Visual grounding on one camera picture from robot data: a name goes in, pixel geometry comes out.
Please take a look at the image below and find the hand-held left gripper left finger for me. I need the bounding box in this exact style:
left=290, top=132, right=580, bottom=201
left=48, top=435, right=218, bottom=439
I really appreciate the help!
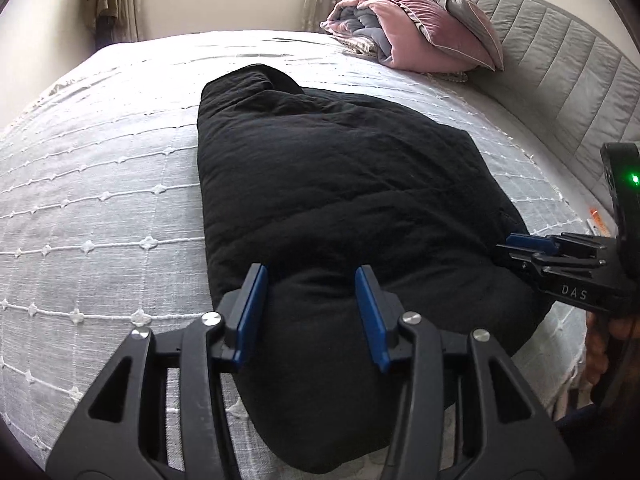
left=45, top=262, right=268, bottom=480

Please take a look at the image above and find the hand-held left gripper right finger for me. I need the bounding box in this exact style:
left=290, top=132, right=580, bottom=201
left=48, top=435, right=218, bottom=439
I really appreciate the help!
left=354, top=265, right=576, bottom=480

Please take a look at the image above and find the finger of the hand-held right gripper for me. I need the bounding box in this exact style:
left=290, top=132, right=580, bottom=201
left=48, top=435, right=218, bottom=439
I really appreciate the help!
left=507, top=232, right=620, bottom=262
left=495, top=244, right=605, bottom=282

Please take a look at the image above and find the black padded jacket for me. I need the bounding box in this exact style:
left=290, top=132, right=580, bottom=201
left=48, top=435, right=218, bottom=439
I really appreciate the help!
left=196, top=63, right=556, bottom=475

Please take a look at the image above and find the person's right hand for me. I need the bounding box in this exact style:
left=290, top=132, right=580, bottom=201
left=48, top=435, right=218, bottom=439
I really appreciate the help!
left=584, top=311, right=640, bottom=398

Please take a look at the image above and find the small orange white packet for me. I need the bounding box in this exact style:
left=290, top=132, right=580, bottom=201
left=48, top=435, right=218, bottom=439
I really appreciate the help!
left=587, top=207, right=611, bottom=238

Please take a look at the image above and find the grey bed sheet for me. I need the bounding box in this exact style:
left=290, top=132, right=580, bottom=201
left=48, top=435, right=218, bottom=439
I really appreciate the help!
left=460, top=77, right=616, bottom=241

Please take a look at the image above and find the person's dark clothing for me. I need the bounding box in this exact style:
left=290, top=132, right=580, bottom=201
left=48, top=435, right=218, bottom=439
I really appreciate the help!
left=554, top=402, right=626, bottom=461

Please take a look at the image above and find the grey padded headboard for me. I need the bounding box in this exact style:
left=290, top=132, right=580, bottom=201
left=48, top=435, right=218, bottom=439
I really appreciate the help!
left=435, top=0, right=640, bottom=241

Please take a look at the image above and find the white textured bedspread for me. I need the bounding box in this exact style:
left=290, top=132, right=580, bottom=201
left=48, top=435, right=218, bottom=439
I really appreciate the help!
left=0, top=30, right=608, bottom=476

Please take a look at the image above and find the folded pink quilt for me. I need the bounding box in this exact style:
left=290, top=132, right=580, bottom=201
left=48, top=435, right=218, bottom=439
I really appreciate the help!
left=320, top=0, right=501, bottom=73

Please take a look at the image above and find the pink grey pillow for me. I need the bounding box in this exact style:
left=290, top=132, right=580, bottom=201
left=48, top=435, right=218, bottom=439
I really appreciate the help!
left=395, top=0, right=506, bottom=72

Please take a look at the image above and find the floral patterned pillow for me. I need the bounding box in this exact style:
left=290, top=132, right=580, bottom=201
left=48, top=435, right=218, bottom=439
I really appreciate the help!
left=330, top=32, right=468, bottom=83

